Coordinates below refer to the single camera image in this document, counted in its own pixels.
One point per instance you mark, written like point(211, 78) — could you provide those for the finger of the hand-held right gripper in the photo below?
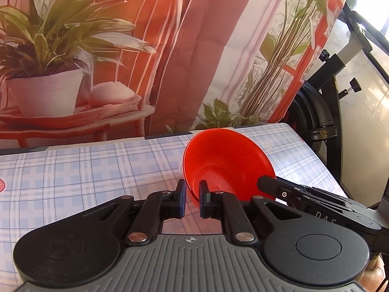
point(282, 193)

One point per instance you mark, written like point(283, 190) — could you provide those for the black exercise bike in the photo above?
point(313, 112)

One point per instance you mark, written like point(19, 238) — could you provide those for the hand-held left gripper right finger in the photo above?
point(204, 199)

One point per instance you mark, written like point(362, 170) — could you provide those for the blue plaid tablecloth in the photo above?
point(91, 173)

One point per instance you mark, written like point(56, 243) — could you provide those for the printed backdrop cloth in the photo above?
point(182, 51)

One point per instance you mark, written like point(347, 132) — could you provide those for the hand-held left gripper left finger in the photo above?
point(181, 197)

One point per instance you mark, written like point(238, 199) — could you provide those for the red round bowl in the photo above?
point(225, 155)

